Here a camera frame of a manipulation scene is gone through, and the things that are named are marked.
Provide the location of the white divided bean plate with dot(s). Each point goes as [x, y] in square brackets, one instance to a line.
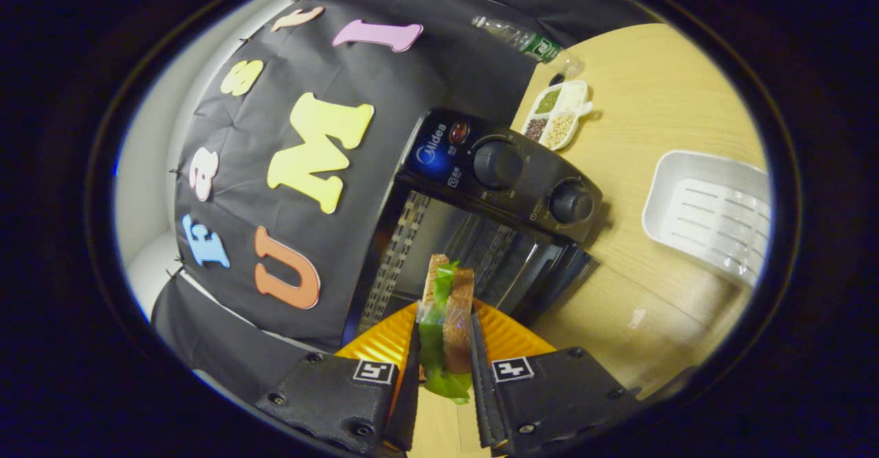
[560, 125]

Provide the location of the black backdrop cloth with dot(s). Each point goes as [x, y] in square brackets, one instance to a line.
[412, 80]

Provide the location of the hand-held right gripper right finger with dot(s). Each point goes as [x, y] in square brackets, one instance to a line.
[481, 403]

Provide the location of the clear plastic water bottle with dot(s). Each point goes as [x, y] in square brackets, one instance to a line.
[539, 46]

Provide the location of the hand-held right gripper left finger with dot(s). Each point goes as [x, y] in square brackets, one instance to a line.
[410, 403]

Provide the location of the black electric oven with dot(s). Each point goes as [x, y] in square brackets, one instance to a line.
[498, 166]

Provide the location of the sandwich with lettuce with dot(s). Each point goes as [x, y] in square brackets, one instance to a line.
[457, 321]

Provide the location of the white plastic tray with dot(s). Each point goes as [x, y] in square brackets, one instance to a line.
[707, 211]

